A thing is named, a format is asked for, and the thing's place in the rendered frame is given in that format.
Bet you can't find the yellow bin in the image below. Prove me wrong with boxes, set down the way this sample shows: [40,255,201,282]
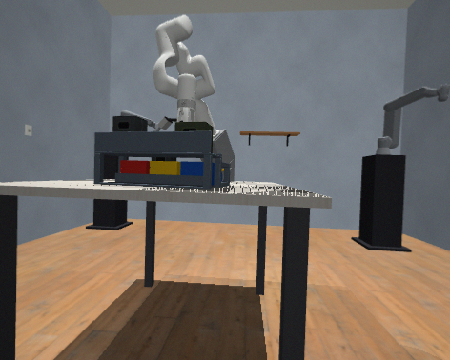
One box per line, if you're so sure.
[150,161,181,175]

